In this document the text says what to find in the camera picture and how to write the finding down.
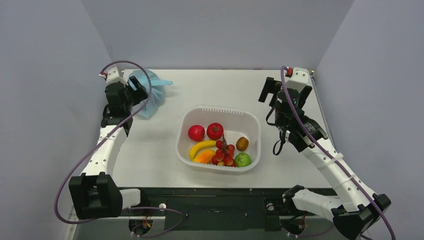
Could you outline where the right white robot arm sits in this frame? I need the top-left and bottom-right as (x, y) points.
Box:
(258, 77), (391, 240)

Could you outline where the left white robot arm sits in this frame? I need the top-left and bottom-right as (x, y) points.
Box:
(68, 76), (149, 220)

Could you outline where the brown fake kiwi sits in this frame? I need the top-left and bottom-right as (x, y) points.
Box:
(235, 137), (249, 152)

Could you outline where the green fake lime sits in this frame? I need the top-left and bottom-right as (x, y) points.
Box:
(234, 152), (252, 168)

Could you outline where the red fake apple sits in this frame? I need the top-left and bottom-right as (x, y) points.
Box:
(187, 124), (205, 142)

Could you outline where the red fake tomato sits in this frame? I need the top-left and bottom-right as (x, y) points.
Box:
(206, 122), (224, 141)

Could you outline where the red fake grape bunch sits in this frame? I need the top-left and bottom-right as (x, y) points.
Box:
(210, 135), (237, 168)

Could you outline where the yellow fake banana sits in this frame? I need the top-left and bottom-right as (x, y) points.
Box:
(188, 140), (217, 161)

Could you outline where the orange fake mango slice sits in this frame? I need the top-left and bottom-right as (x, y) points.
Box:
(192, 149), (216, 164)

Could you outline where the white plastic basket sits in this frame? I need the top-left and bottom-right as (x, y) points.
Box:
(175, 106), (262, 175)

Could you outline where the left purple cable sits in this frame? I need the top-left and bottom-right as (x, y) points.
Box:
(53, 60), (188, 239)

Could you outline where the purple cable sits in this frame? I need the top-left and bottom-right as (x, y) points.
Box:
(53, 60), (188, 239)
(280, 65), (397, 240)

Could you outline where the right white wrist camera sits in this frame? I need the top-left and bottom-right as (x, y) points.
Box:
(285, 67), (310, 93)

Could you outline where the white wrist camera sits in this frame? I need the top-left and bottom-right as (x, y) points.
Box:
(99, 66), (128, 86)
(285, 67), (310, 93)

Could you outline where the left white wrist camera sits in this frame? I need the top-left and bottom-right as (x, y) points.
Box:
(99, 66), (128, 86)

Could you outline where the black table base frame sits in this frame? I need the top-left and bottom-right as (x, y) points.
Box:
(67, 187), (362, 240)

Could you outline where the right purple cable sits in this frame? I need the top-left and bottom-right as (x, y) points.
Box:
(280, 65), (397, 240)

